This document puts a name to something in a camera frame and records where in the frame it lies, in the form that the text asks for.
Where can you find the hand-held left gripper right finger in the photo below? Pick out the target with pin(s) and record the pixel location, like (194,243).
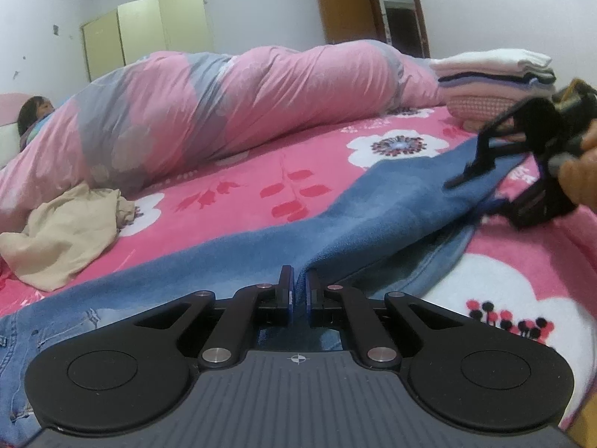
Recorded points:
(311,298)

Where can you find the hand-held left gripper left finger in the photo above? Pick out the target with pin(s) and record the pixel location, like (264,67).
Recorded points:
(289,298)

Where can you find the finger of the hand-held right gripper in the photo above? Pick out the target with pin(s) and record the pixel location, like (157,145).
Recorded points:
(536,207)
(480,156)

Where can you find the blue fleece-lined jeans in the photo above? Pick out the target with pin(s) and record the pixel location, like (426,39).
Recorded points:
(373,214)

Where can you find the stack of folded clothes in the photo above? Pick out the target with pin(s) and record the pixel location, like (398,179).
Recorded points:
(489,98)

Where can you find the person's right hand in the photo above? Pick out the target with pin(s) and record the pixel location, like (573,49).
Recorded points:
(583,177)

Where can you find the pink floral bed sheet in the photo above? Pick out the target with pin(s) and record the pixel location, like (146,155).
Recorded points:
(303,158)

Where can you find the brown wooden door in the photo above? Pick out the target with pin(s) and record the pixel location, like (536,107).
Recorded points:
(345,4)

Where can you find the pink and grey quilt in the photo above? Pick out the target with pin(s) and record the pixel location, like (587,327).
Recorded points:
(233,102)

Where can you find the crumpled beige garment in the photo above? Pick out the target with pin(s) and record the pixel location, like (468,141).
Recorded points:
(70,233)

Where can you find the pale yellow wardrobe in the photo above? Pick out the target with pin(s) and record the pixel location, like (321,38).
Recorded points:
(140,32)

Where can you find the pink and white headboard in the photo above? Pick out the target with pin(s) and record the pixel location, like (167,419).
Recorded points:
(7,140)

